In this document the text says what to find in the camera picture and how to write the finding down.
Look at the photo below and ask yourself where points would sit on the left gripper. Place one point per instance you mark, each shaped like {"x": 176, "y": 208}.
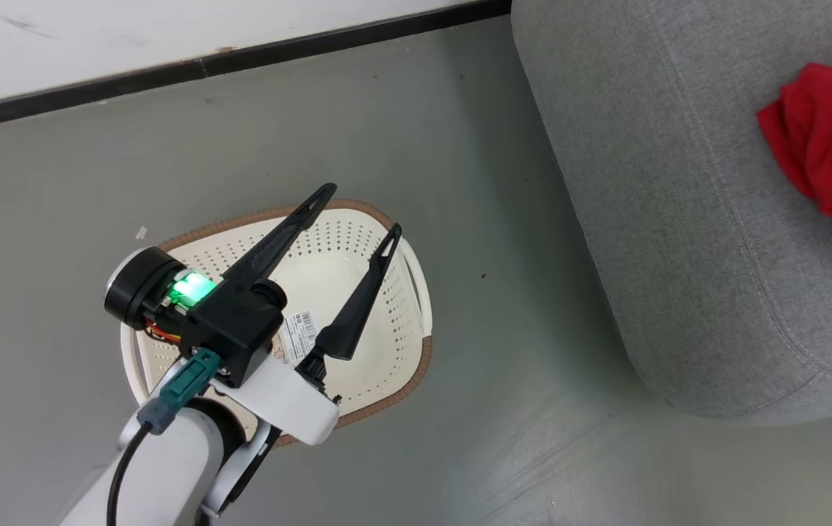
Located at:
{"x": 138, "y": 288}

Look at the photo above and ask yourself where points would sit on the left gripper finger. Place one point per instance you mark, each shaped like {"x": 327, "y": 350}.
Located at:
{"x": 357, "y": 307}

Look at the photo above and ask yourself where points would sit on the red jersey with black number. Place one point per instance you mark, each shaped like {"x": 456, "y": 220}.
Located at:
{"x": 810, "y": 124}

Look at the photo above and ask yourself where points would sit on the beige perforated laundry basket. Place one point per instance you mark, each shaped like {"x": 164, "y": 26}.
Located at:
{"x": 331, "y": 270}

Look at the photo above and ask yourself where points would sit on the white barcode label sticker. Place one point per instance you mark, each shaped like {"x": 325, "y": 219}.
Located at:
{"x": 299, "y": 334}

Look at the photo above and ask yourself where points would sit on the black skirting strip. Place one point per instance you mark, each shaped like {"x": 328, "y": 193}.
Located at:
{"x": 240, "y": 60}

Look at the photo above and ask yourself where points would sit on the grey fabric sofa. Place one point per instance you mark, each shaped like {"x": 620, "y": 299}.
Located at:
{"x": 678, "y": 219}

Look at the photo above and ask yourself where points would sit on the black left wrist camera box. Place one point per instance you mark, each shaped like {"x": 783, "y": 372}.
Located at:
{"x": 237, "y": 329}

